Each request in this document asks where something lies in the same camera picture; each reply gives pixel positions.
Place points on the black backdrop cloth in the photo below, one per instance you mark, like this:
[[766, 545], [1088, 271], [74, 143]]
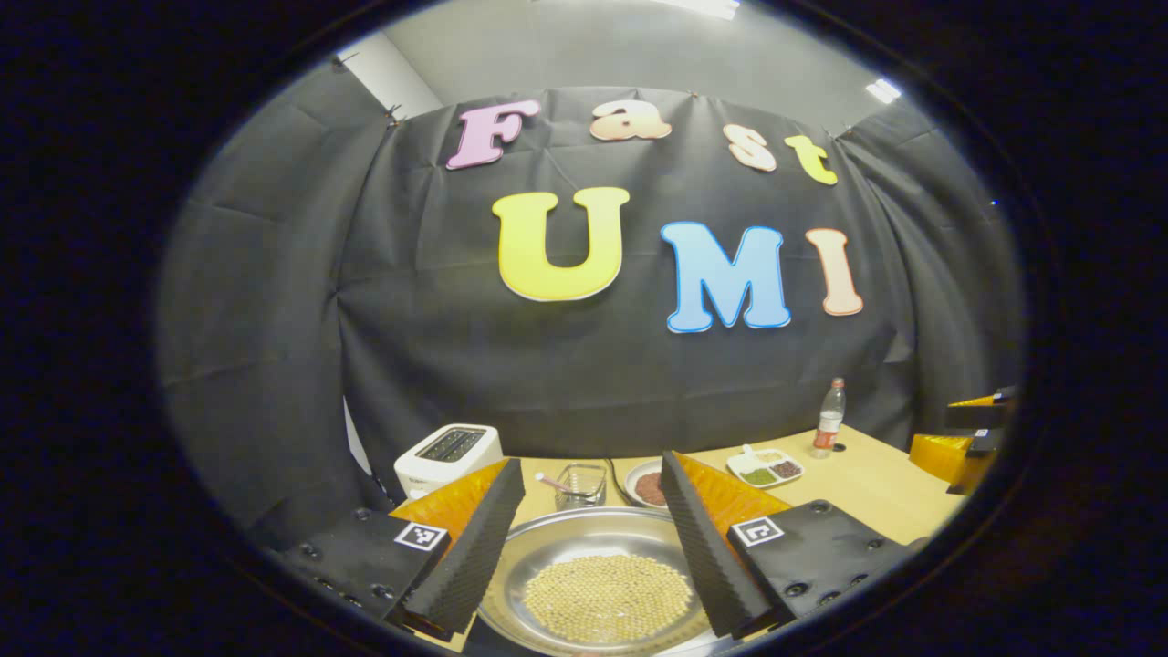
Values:
[[566, 365]]

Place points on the pile of soybeans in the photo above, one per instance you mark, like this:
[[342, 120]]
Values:
[[607, 598]]

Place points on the raw meat slice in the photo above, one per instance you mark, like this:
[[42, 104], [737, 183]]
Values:
[[650, 488]]

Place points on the white toaster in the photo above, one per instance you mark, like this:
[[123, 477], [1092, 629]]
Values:
[[447, 456]]

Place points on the stainless steel pot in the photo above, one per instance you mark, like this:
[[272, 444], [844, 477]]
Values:
[[584, 534]]

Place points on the small ceiling light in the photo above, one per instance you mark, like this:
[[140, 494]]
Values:
[[882, 90]]

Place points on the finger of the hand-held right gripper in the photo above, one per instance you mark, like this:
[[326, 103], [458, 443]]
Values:
[[981, 415], [949, 456]]

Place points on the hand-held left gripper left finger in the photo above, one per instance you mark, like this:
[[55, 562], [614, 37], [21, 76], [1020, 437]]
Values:
[[479, 552]]

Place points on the clear plastic water bottle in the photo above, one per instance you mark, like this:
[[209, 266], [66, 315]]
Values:
[[829, 424]]

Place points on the white divided bean dish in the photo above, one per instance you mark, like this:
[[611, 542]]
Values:
[[765, 468]]

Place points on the round white plate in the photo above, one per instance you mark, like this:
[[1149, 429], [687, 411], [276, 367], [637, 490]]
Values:
[[631, 488]]

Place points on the pink striped straw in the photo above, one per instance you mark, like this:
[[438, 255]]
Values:
[[550, 481]]

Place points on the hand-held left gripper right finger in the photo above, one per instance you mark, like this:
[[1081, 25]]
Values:
[[704, 547]]

